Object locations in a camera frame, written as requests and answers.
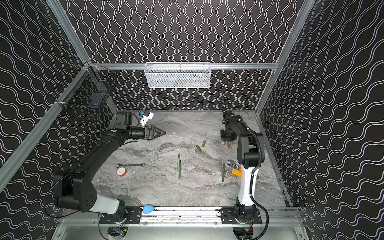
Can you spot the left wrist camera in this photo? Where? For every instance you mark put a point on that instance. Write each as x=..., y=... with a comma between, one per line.
x=145, y=116

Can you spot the orange yellow box cutter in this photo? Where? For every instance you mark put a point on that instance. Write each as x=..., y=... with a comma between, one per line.
x=237, y=172

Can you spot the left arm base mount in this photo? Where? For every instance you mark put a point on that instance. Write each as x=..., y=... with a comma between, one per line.
x=131, y=215

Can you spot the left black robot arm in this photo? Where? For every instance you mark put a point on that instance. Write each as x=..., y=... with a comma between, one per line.
x=73, y=188

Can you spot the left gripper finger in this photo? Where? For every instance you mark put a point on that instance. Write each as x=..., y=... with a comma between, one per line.
x=158, y=130
x=157, y=135

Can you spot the red white tape roll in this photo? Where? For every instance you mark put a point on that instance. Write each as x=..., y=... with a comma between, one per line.
x=121, y=172

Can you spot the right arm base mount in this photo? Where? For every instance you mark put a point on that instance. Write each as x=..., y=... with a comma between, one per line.
x=240, y=215

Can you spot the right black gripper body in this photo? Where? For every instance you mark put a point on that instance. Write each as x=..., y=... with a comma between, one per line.
x=228, y=136

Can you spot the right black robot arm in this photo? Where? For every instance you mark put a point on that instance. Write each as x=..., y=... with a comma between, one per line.
x=250, y=157

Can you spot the blue egg-shaped object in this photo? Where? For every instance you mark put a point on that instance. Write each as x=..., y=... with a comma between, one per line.
x=147, y=209

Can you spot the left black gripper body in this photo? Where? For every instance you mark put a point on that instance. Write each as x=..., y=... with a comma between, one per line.
x=147, y=132

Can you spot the white wire mesh basket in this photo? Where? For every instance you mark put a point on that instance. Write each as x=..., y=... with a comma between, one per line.
x=176, y=75

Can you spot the metal wrench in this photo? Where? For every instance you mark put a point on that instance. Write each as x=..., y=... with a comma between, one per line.
x=130, y=165

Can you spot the aluminium front rail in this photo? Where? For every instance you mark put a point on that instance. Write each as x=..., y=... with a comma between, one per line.
x=189, y=217

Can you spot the black wire mesh basket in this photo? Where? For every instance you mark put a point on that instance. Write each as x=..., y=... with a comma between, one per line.
x=87, y=101

